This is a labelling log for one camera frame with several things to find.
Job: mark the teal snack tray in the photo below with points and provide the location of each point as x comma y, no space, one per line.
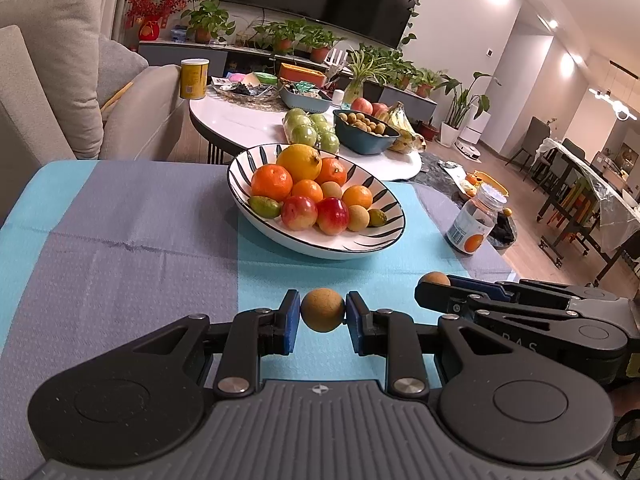
300,102

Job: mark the clear bottle orange label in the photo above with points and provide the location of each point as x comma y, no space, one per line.
470,230

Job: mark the black cloth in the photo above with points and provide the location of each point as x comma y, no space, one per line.
502,232

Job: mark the grey television cabinet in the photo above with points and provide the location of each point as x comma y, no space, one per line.
165,52

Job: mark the blue grey printed tablecloth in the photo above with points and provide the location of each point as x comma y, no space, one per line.
125,285

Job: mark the yellow cushion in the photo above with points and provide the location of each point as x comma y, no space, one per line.
117,96

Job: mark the white router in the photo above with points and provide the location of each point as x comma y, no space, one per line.
336,60

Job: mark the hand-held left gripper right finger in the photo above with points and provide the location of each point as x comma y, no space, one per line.
355,322

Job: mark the tall plant white pot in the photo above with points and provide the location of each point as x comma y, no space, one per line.
465,105

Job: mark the yellow lemon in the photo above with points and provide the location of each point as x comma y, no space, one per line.
299,162

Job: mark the small red potted plant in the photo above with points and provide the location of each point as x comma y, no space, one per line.
429,131

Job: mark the dark teal bowl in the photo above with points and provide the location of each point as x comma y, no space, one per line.
365,145

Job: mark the small orange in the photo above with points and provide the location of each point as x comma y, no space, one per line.
307,191

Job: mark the orange box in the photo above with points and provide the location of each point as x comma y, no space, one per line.
300,72

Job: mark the yellow canister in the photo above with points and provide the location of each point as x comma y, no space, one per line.
194,80

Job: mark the red flower arrangement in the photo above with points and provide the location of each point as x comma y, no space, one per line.
150,5

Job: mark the small white bottle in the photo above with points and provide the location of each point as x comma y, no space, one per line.
338,96

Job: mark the brown longan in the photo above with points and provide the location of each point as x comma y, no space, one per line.
331,190
322,310
358,217
435,278

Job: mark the white black striped bowl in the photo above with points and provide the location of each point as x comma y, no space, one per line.
300,242

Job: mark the white paper sheet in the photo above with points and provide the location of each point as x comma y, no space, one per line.
450,167

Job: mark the orange plastic basket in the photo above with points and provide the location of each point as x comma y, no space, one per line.
487,182

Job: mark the white round coffee table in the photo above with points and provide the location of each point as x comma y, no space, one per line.
235,120

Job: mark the pile of small longans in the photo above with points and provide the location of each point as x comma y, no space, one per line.
362,122

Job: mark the glass vase with plant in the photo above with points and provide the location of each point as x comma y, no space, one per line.
357,72

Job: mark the grey cushion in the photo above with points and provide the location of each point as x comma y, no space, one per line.
120,67

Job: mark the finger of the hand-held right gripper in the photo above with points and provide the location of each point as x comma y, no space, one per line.
475,284
435,297

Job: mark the beige sofa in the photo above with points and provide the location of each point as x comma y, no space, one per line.
50,60

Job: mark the pendant lamp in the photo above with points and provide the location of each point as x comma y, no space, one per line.
612,102

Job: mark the dark marble round table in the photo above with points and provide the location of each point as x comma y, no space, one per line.
440,205

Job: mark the bunch of bananas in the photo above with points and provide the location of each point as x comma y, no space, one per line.
400,120

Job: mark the row of potted green plants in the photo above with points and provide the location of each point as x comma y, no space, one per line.
207,17

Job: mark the red yellow apple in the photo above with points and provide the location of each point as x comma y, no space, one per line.
332,215

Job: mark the white vacuum dock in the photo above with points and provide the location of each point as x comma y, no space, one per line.
472,127

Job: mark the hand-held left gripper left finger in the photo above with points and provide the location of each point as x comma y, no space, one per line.
290,322

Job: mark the white robot vacuum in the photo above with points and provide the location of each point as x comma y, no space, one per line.
467,149

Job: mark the hanging vine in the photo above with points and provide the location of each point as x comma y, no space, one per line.
415,15

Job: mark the dining chair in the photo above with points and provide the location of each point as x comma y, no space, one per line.
535,135

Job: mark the covered dining table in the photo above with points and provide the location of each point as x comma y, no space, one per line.
595,180

